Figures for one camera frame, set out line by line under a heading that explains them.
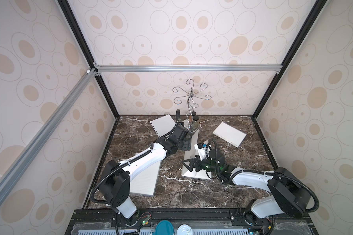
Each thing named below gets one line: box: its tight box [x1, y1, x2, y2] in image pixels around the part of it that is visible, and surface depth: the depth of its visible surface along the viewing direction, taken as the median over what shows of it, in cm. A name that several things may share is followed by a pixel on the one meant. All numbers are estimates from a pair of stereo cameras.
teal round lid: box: [155, 219, 175, 235], surface depth 66 cm
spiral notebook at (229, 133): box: [212, 121, 247, 148], surface depth 112 cm
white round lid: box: [176, 223, 194, 235], surface depth 67 cm
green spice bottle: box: [191, 115, 201, 130], surface depth 105 cm
